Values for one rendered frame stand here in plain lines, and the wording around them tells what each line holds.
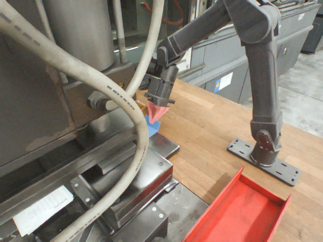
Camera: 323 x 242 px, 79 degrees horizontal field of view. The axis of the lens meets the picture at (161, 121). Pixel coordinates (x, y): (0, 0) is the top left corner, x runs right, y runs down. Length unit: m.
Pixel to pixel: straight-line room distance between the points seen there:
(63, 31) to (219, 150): 0.56
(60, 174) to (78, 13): 0.17
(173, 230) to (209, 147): 0.29
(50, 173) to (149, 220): 0.22
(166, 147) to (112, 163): 0.35
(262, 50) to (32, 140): 0.44
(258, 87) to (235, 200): 0.28
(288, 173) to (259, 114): 0.20
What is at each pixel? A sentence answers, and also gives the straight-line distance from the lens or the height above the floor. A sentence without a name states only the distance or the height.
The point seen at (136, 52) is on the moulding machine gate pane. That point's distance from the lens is 1.04.
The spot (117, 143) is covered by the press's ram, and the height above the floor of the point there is 1.17.
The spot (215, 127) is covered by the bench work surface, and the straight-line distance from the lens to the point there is 0.74.
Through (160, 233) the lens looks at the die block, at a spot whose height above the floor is 0.94.
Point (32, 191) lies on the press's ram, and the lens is 0.26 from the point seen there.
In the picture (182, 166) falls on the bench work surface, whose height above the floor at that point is 0.90.
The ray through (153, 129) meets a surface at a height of 0.92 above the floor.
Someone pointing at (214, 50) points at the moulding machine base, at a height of 0.87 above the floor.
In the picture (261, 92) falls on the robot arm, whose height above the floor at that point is 1.12.
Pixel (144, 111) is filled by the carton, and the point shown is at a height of 0.95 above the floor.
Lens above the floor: 1.36
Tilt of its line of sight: 38 degrees down
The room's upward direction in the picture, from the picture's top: straight up
